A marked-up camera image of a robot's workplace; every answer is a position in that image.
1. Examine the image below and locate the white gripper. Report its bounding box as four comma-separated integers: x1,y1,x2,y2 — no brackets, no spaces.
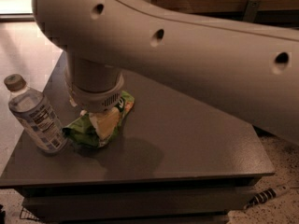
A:
65,73,124,140

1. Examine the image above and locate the green rice chip bag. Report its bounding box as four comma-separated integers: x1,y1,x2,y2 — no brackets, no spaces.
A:
63,91,135,148

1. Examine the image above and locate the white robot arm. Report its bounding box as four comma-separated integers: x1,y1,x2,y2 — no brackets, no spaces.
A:
32,0,299,144

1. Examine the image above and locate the blue plastic water bottle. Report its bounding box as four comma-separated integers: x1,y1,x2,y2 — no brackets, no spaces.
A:
4,74,67,154

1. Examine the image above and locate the grey drawer cabinet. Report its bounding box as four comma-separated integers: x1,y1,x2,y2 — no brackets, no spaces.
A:
17,177,257,223

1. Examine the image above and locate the black white striped tube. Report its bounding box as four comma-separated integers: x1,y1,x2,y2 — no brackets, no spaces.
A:
244,185,291,210

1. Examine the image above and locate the wire rack corner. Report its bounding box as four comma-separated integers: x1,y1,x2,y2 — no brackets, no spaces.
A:
19,207,39,222

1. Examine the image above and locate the right metal wall bracket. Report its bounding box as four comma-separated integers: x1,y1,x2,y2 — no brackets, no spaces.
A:
243,0,262,22

